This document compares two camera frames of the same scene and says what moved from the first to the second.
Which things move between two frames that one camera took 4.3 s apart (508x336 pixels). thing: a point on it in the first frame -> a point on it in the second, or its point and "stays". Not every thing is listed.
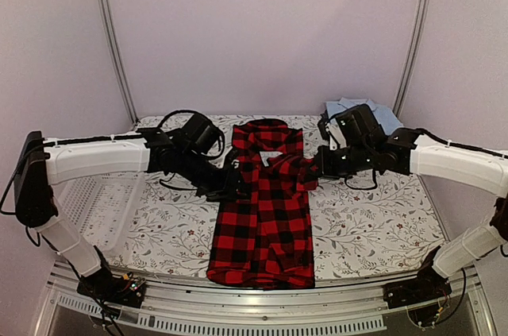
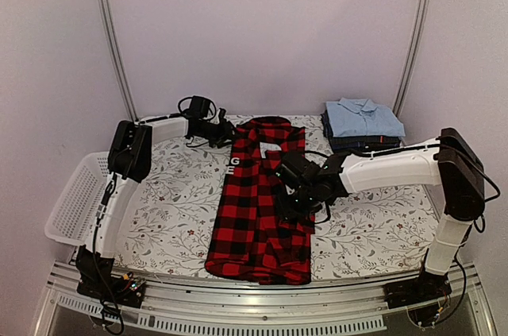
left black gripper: x=228 y=187 -> x=225 y=134
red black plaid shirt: x=262 y=239 stays
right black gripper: x=323 y=169 -> x=286 y=214
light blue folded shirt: x=387 y=119 stays
